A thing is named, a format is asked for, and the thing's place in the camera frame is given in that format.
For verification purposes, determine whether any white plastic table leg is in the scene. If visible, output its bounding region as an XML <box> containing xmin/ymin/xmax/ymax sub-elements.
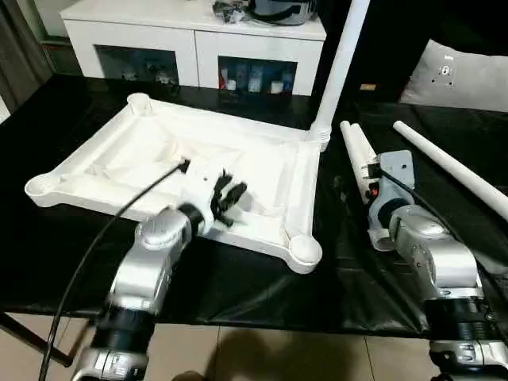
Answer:
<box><xmin>340</xmin><ymin>121</ymin><xmax>398</xmax><ymax>254</ymax></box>
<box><xmin>348</xmin><ymin>123</ymin><xmax>379</xmax><ymax>170</ymax></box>
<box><xmin>308</xmin><ymin>0</ymin><xmax>372</xmax><ymax>152</ymax></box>
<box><xmin>391</xmin><ymin>120</ymin><xmax>508</xmax><ymax>224</ymax></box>

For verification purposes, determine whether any white plastic table top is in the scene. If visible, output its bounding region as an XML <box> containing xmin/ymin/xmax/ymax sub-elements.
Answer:
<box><xmin>24</xmin><ymin>92</ymin><xmax>333</xmax><ymax>276</ymax></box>

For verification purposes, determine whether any black box with gold label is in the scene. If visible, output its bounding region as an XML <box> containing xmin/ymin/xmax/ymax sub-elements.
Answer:
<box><xmin>313</xmin><ymin>0</ymin><xmax>440</xmax><ymax>105</ymax></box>

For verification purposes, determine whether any white pillow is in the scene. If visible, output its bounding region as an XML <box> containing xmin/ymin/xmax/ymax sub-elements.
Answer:
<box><xmin>398</xmin><ymin>38</ymin><xmax>508</xmax><ymax>115</ymax></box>

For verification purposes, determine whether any white glass-door cabinet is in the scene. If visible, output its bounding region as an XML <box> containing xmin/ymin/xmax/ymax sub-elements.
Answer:
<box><xmin>59</xmin><ymin>0</ymin><xmax>329</xmax><ymax>97</ymax></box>

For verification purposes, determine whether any grey round pot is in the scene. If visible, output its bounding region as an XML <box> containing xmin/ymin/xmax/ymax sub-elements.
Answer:
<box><xmin>248</xmin><ymin>0</ymin><xmax>317</xmax><ymax>27</ymax></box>

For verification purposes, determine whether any black metal table leg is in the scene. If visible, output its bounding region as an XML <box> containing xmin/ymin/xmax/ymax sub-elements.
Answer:
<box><xmin>0</xmin><ymin>310</ymin><xmax>77</xmax><ymax>367</ymax></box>

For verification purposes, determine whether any grey curtain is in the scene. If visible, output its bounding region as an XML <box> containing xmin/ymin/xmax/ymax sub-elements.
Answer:
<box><xmin>0</xmin><ymin>0</ymin><xmax>53</xmax><ymax>113</ymax></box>

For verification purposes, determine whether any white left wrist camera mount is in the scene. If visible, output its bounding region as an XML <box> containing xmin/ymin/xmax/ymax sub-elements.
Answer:
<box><xmin>177</xmin><ymin>158</ymin><xmax>224</xmax><ymax>233</ymax></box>

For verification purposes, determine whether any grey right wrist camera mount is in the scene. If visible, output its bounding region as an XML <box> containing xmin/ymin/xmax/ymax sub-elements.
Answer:
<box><xmin>367</xmin><ymin>149</ymin><xmax>418</xmax><ymax>240</ymax></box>

